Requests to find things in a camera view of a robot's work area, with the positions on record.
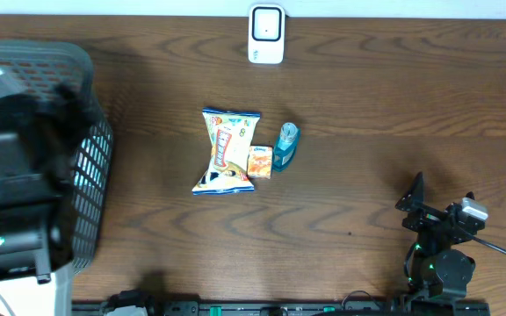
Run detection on orange tissue pack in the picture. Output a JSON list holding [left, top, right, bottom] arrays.
[[247, 146, 273, 179]]

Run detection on yellow snack chip bag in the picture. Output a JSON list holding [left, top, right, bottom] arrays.
[[192, 107, 261, 196]]

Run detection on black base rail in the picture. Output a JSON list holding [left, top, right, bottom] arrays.
[[72, 299, 491, 316]]

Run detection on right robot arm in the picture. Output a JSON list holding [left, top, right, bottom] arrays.
[[395, 172, 475, 315]]

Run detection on grey plastic shopping basket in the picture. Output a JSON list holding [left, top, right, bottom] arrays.
[[0, 39, 114, 274]]

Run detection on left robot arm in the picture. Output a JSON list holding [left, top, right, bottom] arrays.
[[0, 68, 156, 315]]

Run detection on white barcode scanner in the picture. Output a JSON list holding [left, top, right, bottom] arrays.
[[248, 4, 286, 64]]

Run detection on blue mouthwash bottle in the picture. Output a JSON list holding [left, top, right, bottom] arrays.
[[272, 122, 301, 172]]

